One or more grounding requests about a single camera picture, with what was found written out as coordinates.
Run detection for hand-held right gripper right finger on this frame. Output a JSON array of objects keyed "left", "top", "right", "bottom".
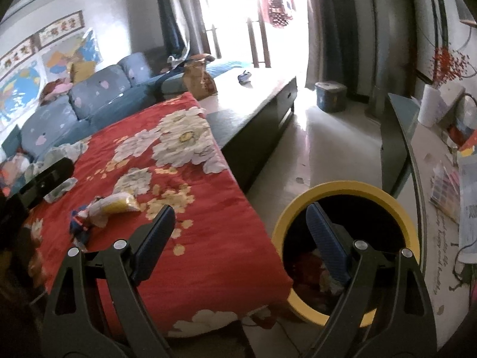
[{"left": 302, "top": 201, "right": 437, "bottom": 358}]

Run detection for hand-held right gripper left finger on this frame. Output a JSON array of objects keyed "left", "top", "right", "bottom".
[{"left": 40, "top": 204, "right": 176, "bottom": 358}]

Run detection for yellow rimmed black bin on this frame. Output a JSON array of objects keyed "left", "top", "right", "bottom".
[{"left": 271, "top": 181, "right": 426, "bottom": 327}]

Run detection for orange patterned cloth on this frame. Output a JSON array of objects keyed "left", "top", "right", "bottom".
[{"left": 0, "top": 153, "right": 34, "bottom": 192}]

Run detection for light grey cloth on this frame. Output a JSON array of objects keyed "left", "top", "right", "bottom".
[{"left": 45, "top": 142, "right": 90, "bottom": 202}]

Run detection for teal cushion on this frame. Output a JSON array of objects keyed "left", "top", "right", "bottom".
[{"left": 0, "top": 125, "right": 23, "bottom": 153}]

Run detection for yellow and white plastic bag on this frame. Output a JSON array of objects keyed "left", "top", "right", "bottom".
[{"left": 87, "top": 192, "right": 141, "bottom": 228}]

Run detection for dark blue wrapper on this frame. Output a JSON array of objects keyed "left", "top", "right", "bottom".
[{"left": 70, "top": 209, "right": 94, "bottom": 252}]

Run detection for red floral blanket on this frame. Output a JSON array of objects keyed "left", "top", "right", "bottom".
[{"left": 22, "top": 92, "right": 293, "bottom": 338}]

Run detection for pink cushion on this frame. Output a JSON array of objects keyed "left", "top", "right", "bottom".
[{"left": 39, "top": 80, "right": 75, "bottom": 105}]

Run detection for blue world map poster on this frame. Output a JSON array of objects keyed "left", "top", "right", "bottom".
[{"left": 0, "top": 65, "right": 42, "bottom": 131}]

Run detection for blue floral sofa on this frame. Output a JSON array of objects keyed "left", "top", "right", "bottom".
[{"left": 0, "top": 52, "right": 247, "bottom": 165}]

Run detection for yellow pillow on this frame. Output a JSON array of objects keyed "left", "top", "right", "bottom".
[{"left": 71, "top": 61, "right": 97, "bottom": 83}]

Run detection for glass topped side desk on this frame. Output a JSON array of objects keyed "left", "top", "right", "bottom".
[{"left": 380, "top": 93, "right": 477, "bottom": 344}]

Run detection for colourful country map poster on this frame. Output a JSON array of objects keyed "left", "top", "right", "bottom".
[{"left": 41, "top": 28, "right": 103, "bottom": 79}]

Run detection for colour swatch cards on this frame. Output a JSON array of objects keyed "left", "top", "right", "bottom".
[{"left": 428, "top": 162, "right": 463, "bottom": 224}]

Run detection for framed calligraphy scroll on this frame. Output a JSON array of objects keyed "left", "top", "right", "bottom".
[
  {"left": 39, "top": 10, "right": 83, "bottom": 47},
  {"left": 0, "top": 37, "right": 38, "bottom": 70}
]

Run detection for dark coffee table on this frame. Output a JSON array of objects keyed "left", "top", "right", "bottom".
[{"left": 203, "top": 69, "right": 299, "bottom": 195}]

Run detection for blue lidded bucket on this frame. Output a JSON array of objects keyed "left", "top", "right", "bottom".
[{"left": 315, "top": 81, "right": 348, "bottom": 112}]

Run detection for white printed paper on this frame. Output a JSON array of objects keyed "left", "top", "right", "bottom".
[{"left": 458, "top": 155, "right": 477, "bottom": 250}]

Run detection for white paper roll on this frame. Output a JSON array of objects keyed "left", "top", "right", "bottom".
[{"left": 417, "top": 84, "right": 442, "bottom": 126}]

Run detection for brown paper bag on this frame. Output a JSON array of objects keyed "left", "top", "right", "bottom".
[{"left": 182, "top": 55, "right": 219, "bottom": 99}]

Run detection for blue grey curtain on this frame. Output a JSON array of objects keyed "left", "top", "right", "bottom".
[{"left": 154, "top": 0, "right": 198, "bottom": 58}]

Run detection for dark grey curtain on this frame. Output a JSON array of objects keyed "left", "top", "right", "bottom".
[{"left": 306, "top": 0, "right": 373, "bottom": 101}]

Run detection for red berry wall painting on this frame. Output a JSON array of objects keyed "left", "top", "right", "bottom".
[{"left": 406, "top": 0, "right": 477, "bottom": 86}]

